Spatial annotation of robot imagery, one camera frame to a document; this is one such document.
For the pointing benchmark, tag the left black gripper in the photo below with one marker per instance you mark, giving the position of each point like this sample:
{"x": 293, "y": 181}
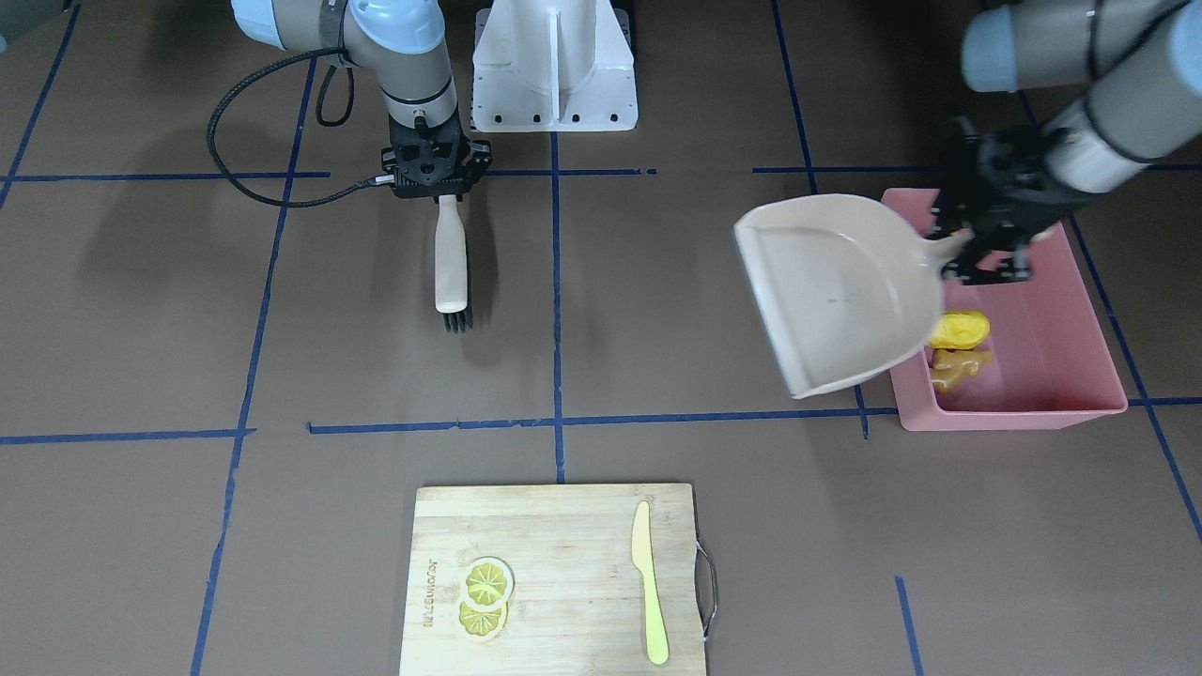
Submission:
{"x": 1022, "y": 194}

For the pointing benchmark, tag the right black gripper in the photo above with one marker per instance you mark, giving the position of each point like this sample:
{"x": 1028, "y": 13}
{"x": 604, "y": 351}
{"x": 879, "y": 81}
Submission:
{"x": 479, "y": 157}

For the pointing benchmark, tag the black bristle hand brush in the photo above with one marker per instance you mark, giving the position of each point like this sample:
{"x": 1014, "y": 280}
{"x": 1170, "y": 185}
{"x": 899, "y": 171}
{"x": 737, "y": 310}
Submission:
{"x": 451, "y": 267}

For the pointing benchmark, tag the yellow toy lemon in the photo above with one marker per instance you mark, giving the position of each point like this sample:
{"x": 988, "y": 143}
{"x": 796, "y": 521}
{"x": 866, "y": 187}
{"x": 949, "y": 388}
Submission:
{"x": 960, "y": 330}

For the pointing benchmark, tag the beige plastic dustpan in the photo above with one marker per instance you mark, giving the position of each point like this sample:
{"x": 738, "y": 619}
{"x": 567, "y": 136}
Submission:
{"x": 845, "y": 286}

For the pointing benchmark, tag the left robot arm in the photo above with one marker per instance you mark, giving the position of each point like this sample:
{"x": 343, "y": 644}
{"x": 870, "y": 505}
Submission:
{"x": 1139, "y": 62}

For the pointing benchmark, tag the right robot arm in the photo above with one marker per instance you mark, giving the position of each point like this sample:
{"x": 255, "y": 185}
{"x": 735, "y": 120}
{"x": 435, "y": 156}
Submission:
{"x": 403, "y": 44}

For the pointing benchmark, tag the pink plastic bin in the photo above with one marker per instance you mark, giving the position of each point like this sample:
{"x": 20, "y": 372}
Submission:
{"x": 1051, "y": 365}

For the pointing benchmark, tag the white mounting pillar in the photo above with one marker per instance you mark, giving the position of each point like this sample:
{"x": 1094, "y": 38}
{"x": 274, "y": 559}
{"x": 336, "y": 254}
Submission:
{"x": 554, "y": 66}

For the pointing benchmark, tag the lemon slice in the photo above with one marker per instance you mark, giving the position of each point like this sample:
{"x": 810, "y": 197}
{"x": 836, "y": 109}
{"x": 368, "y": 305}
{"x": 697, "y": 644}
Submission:
{"x": 488, "y": 583}

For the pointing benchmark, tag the wooden cutting board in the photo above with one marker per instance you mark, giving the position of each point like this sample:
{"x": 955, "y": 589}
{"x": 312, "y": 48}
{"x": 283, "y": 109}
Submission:
{"x": 577, "y": 602}

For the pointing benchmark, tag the yellow toy knife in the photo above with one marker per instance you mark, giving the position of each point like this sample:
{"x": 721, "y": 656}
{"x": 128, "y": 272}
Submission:
{"x": 656, "y": 643}

